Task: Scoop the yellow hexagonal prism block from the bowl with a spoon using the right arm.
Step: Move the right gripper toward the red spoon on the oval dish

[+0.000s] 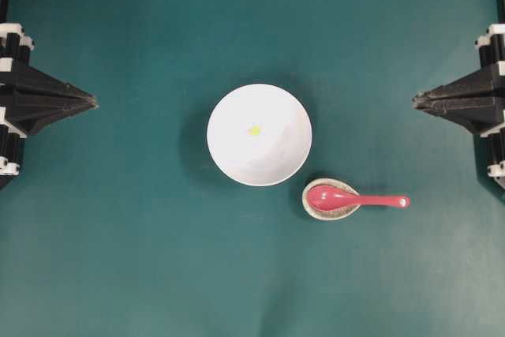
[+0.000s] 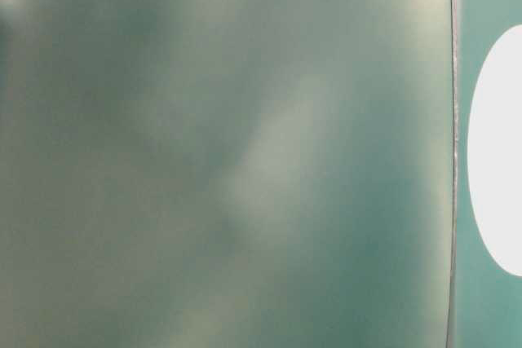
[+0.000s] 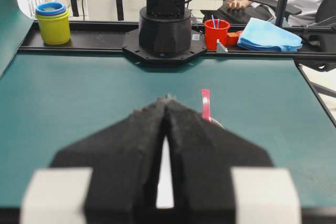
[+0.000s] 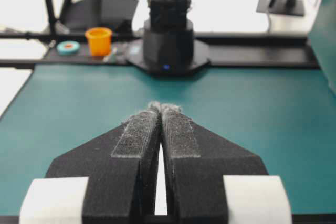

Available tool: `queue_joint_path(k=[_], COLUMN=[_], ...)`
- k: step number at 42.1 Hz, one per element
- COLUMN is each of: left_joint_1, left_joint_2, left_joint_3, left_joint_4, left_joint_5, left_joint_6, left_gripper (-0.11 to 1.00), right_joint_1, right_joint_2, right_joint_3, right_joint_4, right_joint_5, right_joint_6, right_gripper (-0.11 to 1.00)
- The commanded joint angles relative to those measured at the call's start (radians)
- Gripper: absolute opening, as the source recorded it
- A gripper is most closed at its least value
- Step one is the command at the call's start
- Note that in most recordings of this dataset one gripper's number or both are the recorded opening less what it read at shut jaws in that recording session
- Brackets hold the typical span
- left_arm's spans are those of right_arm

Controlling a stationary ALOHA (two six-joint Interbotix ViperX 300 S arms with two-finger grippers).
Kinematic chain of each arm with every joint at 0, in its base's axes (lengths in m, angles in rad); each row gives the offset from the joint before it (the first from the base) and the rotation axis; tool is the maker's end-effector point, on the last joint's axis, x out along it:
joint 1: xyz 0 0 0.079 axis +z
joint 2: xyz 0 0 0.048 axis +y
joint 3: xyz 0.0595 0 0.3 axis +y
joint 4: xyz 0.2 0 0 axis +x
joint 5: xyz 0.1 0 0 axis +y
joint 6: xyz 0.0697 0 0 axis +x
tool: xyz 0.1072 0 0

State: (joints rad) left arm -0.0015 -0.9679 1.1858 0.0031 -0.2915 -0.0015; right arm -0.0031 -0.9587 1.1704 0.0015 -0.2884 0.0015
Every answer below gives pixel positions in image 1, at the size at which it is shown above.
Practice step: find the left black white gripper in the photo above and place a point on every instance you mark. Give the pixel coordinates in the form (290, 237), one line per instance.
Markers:
(23, 114)

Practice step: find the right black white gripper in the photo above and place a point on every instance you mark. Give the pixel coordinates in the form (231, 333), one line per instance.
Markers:
(487, 120)

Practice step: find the white round bowl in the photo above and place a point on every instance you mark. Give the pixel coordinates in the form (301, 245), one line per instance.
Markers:
(259, 135)

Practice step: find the crackle-glazed ceramic spoon rest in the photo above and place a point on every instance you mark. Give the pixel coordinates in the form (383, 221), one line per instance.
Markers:
(332, 215)

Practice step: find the red plastic soup spoon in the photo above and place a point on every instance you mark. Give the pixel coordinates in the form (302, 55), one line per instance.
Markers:
(328, 198)

